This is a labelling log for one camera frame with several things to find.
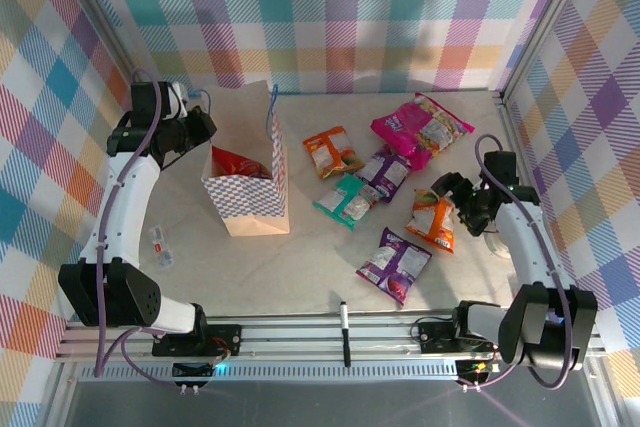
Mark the orange snack bag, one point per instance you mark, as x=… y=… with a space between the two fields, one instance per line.
x=330 y=152
x=432 y=227

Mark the large red snack bag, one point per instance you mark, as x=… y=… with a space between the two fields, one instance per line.
x=235 y=162

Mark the purple snack bag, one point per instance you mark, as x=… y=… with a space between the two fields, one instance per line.
x=385 y=172
x=395 y=264

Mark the blue checked paper bag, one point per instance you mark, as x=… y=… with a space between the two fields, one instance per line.
x=250 y=202

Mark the large pink snack bag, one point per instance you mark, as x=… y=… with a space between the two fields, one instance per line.
x=400 y=132

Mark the teal snack bag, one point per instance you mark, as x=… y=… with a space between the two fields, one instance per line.
x=345 y=202

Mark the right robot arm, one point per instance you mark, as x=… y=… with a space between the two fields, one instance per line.
x=525 y=237

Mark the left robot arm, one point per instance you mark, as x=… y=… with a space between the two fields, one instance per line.
x=125 y=207

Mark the clear tape roll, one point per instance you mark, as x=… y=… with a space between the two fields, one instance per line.
x=500 y=247

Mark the small clear packet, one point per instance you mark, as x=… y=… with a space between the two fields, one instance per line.
x=161 y=247

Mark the small controller board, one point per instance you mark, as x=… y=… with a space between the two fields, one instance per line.
x=192 y=370
x=477 y=368

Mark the black marker pen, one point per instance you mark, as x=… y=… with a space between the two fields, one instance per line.
x=345 y=332

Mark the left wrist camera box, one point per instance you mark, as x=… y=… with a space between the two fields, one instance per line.
x=176 y=97

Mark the aluminium frame post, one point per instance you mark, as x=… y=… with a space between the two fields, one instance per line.
x=107 y=19
x=544 y=22

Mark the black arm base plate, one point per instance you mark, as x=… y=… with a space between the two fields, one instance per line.
x=435 y=337
x=225 y=339

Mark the aluminium mounting rail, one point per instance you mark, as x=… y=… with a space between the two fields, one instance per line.
x=300 y=342

